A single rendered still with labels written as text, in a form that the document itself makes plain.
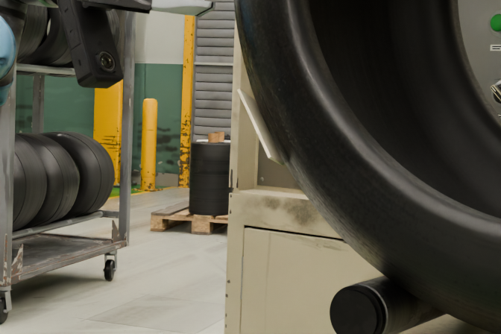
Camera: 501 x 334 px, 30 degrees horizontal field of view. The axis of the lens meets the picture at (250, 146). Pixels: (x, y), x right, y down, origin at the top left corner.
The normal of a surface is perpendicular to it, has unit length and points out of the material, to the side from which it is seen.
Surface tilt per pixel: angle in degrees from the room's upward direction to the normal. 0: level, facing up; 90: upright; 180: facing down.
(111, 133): 90
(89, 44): 66
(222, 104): 90
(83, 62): 90
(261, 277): 90
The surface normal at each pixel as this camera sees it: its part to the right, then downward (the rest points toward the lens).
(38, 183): 0.95, 0.00
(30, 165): 0.86, -0.39
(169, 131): -0.37, 0.04
